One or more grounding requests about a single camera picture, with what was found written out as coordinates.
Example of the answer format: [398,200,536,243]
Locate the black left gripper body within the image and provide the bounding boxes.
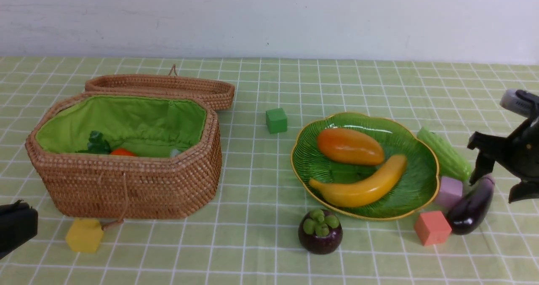
[0,200,38,259]

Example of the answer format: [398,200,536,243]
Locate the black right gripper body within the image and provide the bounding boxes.
[496,114,539,183]

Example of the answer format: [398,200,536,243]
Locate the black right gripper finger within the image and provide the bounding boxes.
[508,180,539,204]
[467,131,506,186]

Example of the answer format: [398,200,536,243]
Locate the green toy bitter gourd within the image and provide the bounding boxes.
[416,127,472,183]

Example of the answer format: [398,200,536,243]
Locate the dark purple toy eggplant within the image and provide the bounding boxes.
[445,173,495,235]

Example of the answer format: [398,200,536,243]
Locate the orange toy carrot green leaves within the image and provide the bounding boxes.
[75,131,137,157]

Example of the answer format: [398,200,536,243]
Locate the yellow toy banana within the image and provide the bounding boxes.
[309,154,408,208]

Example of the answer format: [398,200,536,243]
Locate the orange toy mango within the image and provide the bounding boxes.
[316,128,385,166]

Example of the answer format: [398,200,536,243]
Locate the purple toy mangosteen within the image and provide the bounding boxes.
[298,209,343,255]

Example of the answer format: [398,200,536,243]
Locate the lilac foam cube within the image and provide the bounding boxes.
[434,176,463,209]

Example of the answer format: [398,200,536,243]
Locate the yellow foam block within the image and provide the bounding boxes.
[65,218,104,253]

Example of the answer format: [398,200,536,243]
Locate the green leaf-shaped glass plate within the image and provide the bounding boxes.
[290,111,440,221]

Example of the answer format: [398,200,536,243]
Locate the pink foam cube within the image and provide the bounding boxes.
[414,210,452,245]

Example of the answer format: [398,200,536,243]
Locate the woven wicker basket green lining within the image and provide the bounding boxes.
[25,92,223,219]

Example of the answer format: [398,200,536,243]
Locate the green foam cube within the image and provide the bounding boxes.
[265,108,288,135]

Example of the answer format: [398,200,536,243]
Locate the green checked tablecloth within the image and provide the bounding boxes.
[0,56,538,285]

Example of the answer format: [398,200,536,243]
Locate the woven wicker basket lid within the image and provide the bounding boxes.
[85,65,235,111]

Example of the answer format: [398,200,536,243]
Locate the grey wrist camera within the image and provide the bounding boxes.
[500,89,539,118]

